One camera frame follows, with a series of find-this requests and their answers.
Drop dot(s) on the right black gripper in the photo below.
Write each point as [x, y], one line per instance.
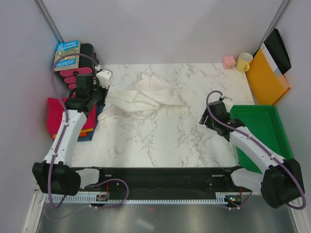
[207, 122]

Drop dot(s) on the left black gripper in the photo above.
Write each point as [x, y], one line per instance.
[105, 91]

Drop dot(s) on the white t shirt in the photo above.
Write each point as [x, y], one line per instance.
[144, 98]

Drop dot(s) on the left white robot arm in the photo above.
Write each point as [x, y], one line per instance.
[55, 174]

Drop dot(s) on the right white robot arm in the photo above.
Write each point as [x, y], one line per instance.
[280, 181]

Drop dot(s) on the blue folded t shirt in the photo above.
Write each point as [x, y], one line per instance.
[90, 134]

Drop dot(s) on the black pink drawer organizer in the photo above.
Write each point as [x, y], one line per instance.
[85, 66]

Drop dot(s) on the orange folded t shirt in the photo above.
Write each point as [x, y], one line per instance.
[83, 133]

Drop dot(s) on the blue treehouse book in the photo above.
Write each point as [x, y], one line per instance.
[66, 55]

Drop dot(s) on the red folded t shirt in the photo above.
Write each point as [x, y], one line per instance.
[55, 112]

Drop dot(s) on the pink plug cube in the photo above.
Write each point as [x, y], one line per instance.
[228, 62]

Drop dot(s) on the green plastic tray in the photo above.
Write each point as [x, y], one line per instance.
[264, 123]

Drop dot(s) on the yellow mug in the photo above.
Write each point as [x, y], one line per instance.
[244, 61]

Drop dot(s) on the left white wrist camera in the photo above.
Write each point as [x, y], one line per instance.
[104, 77]

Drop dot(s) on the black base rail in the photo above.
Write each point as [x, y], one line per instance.
[164, 183]

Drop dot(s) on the white slotted cable duct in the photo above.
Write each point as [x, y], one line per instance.
[93, 199]

